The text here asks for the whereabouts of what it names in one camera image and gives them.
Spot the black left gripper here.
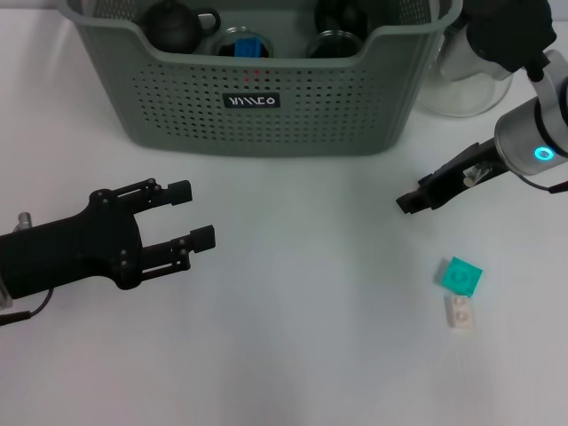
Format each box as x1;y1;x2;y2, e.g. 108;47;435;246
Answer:
0;178;217;299

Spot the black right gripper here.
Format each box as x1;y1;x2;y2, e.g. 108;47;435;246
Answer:
396;138;507;215

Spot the teal square toy plate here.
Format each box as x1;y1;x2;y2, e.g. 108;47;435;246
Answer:
434;256;484;297

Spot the glass teacup black holder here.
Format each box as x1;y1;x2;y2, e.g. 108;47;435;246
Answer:
304;29;364;59
313;0;369;45
215;25;274;58

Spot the blue square toy plate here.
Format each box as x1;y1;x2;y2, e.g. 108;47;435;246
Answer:
233;38;264;59

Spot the grey-green perforated plastic basket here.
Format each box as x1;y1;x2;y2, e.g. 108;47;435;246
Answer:
65;0;462;159

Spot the glass carafe black lid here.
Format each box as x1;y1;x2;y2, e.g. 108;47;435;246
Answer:
414;17;516;119

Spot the white flat toy plate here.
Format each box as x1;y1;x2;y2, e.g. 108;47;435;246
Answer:
445;295;475;332

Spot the dark brown clay teapot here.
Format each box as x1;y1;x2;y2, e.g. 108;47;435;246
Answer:
142;0;222;54

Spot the grey right wrist cable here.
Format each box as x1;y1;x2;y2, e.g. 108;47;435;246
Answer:
509;170;568;195

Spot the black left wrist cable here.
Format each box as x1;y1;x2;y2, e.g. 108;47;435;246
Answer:
0;287;57;326

